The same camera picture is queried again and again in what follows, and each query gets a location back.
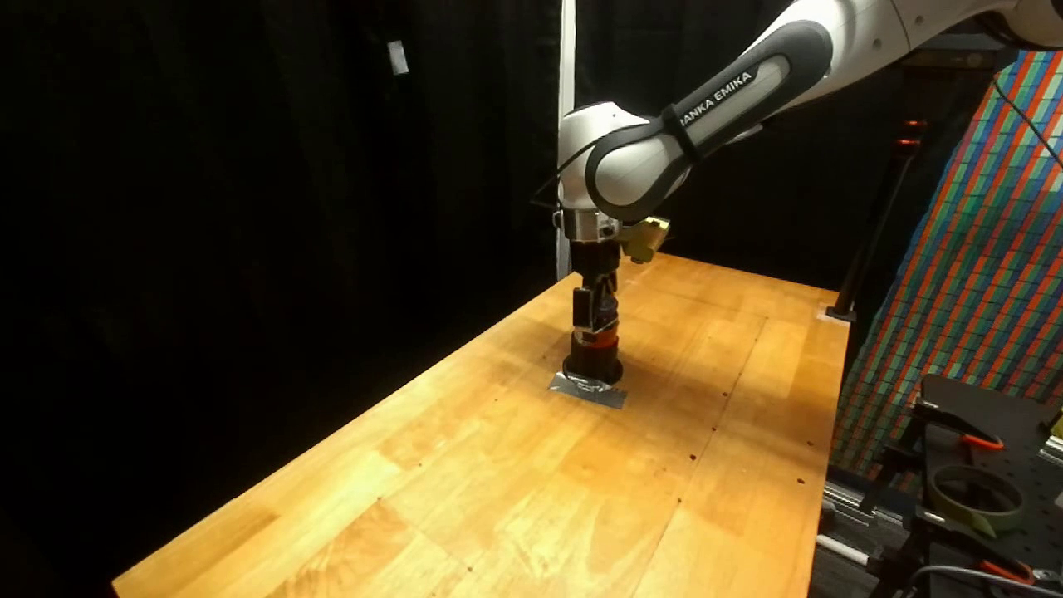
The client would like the aluminium extrusion rail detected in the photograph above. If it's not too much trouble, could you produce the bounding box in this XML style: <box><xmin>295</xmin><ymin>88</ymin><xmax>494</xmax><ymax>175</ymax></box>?
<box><xmin>814</xmin><ymin>469</ymin><xmax>894</xmax><ymax>575</ymax></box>

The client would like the grey base plate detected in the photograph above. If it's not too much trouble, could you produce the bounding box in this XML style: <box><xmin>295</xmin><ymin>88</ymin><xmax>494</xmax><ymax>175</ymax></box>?
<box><xmin>549</xmin><ymin>368</ymin><xmax>630</xmax><ymax>411</ymax></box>

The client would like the small white tag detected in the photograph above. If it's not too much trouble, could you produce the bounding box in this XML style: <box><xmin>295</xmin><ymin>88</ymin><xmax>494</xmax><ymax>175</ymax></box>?
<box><xmin>384</xmin><ymin>36</ymin><xmax>416</xmax><ymax>79</ymax></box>

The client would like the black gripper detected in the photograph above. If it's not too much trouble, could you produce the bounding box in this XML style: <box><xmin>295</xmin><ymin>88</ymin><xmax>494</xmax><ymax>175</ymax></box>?
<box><xmin>563</xmin><ymin>237</ymin><xmax>628</xmax><ymax>343</ymax></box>

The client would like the colourful striped panel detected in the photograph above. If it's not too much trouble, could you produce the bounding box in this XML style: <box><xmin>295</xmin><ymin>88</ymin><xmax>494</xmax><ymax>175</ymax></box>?
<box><xmin>830</xmin><ymin>48</ymin><xmax>1063</xmax><ymax>480</ymax></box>

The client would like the orange black spring clamp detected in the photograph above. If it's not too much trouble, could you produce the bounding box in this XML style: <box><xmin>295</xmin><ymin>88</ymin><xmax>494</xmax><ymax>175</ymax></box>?
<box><xmin>958</xmin><ymin>428</ymin><xmax>1011</xmax><ymax>457</ymax></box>
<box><xmin>972</xmin><ymin>556</ymin><xmax>1041</xmax><ymax>586</ymax></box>

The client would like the black camera stand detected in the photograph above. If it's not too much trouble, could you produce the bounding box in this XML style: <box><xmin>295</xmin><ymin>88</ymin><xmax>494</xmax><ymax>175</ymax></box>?
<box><xmin>824</xmin><ymin>113</ymin><xmax>930</xmax><ymax>325</ymax></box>

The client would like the white vertical pole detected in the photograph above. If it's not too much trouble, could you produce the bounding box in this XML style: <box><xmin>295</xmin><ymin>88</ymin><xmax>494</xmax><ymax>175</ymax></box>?
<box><xmin>549</xmin><ymin>0</ymin><xmax>581</xmax><ymax>287</ymax></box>

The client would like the yellowish wrist camera box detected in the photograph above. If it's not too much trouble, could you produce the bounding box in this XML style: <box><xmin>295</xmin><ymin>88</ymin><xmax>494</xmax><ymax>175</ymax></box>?
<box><xmin>620</xmin><ymin>212</ymin><xmax>675</xmax><ymax>265</ymax></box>

